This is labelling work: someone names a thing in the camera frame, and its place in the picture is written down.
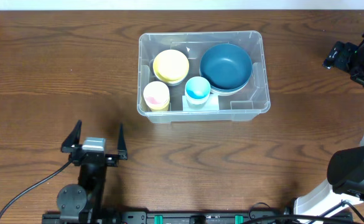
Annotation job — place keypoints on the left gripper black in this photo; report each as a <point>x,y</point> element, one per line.
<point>73,145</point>

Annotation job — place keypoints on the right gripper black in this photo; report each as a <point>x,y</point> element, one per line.
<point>346,63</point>

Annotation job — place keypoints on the yellow cup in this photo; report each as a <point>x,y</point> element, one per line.
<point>148,103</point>
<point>156,108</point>

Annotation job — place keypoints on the pink cup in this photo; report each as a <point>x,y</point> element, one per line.
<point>156,93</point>

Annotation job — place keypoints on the white small bowl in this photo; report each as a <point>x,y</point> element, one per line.
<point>170,75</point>

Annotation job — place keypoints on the green cup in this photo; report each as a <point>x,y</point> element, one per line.
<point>193,106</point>

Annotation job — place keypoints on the yellow small bowl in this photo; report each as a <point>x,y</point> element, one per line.
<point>171,60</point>

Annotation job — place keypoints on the cream cup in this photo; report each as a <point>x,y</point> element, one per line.
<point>195,101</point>

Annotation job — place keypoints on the blue cup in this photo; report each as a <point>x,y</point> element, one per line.
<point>197,88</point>

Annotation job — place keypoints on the dark blue bowl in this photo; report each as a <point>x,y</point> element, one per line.
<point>226,81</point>
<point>226,58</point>

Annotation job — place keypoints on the large cream bowl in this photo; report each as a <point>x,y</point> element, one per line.
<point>221,92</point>

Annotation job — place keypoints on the grey small bowl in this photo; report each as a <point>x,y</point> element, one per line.
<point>171,83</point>

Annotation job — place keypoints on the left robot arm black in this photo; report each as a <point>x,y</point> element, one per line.
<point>81,202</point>

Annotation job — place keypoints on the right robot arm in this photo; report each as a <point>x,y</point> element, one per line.
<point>344,184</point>

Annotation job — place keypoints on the clear plastic storage container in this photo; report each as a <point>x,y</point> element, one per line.
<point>242,106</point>

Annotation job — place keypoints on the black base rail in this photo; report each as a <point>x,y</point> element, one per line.
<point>259,216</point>

